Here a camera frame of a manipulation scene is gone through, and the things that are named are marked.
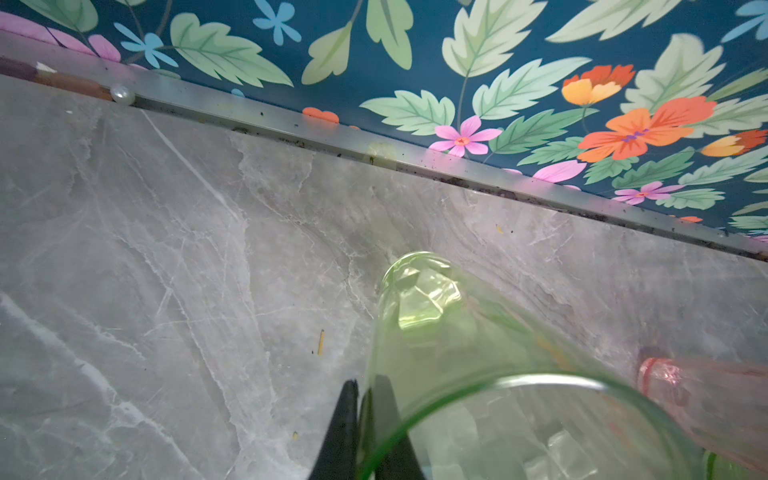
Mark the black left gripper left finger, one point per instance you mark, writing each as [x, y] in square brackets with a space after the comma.
[337, 456]

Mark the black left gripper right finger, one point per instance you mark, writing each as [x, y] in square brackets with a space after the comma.
[399, 460]

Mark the pink transparent cup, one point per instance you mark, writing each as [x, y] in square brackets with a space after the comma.
[721, 406]

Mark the green short cup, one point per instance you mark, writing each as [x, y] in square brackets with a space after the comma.
[716, 467]

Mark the light green tall cup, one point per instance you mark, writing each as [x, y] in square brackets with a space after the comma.
[487, 391]

